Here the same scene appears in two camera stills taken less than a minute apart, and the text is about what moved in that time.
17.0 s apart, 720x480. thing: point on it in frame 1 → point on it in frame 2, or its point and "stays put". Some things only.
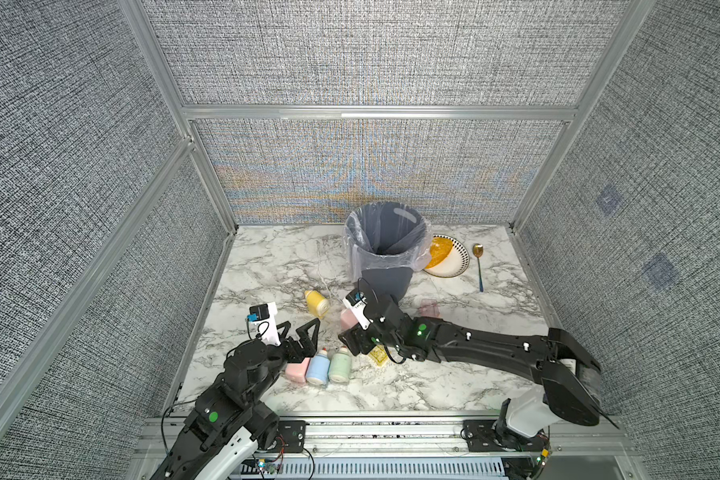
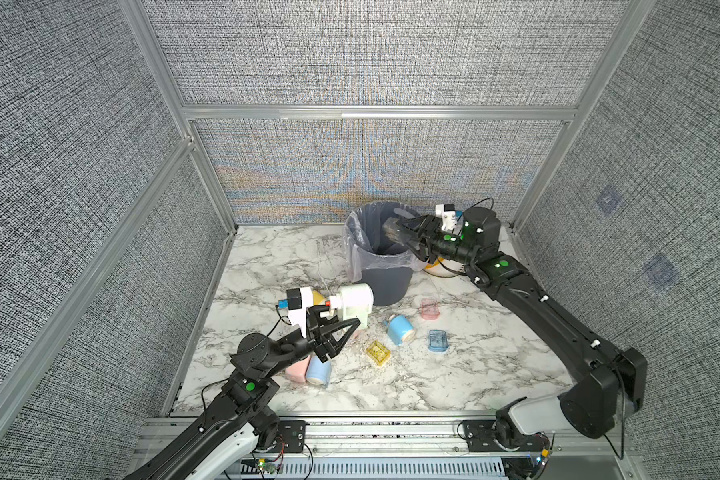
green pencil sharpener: (340, 365) → (353, 302)
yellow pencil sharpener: (316, 303) stays put
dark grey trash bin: (386, 242) stays put
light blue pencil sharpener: (318, 368) stays put
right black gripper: (357, 334) → (434, 226)
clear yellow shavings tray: (379, 354) stays put
